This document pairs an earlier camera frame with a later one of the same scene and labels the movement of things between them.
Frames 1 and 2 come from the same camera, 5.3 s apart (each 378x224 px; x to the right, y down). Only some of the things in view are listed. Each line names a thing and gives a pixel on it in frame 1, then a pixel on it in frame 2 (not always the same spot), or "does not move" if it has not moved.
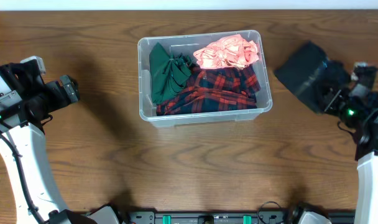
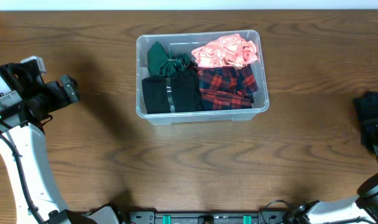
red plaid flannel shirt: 214,89 does not move
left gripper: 68,89 does not move
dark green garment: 168,74 does not move
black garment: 308,72 -> 185,90
